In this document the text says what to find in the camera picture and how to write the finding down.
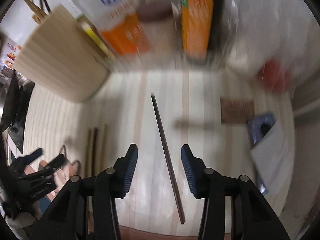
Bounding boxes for long dark brown chopstick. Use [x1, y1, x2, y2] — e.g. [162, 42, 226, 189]
[151, 93, 185, 224]

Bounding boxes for yellow green bottle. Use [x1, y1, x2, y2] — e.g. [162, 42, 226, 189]
[77, 15, 115, 60]

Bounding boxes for colourful wall stickers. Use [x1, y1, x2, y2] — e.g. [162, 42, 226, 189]
[1, 36, 22, 84]

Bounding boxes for beige ribbed utensil holder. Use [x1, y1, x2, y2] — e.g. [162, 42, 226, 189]
[14, 4, 110, 102]

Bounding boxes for clear jar dark contents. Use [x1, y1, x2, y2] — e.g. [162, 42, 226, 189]
[136, 0, 173, 22]

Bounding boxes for striped table mat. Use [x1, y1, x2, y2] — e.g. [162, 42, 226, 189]
[24, 71, 295, 236]

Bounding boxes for white plastic bag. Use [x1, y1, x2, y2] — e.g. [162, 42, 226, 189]
[226, 0, 319, 76]

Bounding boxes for chopsticks in holder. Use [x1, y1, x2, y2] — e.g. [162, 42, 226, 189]
[24, 0, 51, 25]

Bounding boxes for black wok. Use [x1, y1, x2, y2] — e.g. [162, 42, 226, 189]
[1, 70, 35, 133]

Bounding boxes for blue smartphone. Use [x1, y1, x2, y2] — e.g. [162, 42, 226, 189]
[247, 112, 276, 195]

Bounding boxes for soy sauce bottle orange label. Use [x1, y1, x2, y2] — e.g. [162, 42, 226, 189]
[180, 0, 225, 64]

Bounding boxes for white orange seasoning bag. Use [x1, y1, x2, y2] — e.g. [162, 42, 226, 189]
[72, 0, 150, 55]

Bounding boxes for red item in bag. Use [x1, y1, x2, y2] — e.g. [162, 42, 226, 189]
[257, 59, 291, 94]

